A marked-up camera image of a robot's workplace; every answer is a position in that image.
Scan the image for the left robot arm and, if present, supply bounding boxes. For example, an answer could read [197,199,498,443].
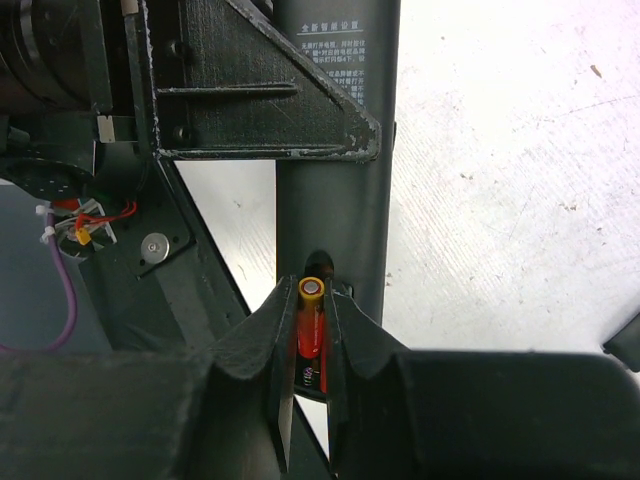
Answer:
[1,1,381,200]

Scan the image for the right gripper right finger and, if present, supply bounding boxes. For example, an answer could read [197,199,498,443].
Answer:
[324,289,639,479]

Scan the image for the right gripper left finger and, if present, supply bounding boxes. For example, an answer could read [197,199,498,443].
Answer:
[1,277,297,479]

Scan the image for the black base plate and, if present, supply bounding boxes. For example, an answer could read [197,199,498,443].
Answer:
[79,163,250,352]

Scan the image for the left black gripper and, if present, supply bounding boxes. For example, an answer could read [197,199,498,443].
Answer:
[84,1,381,170]

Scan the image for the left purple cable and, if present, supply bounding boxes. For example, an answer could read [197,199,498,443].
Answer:
[0,209,80,354]

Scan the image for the black remote control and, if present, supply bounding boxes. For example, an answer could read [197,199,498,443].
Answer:
[274,1,400,321]

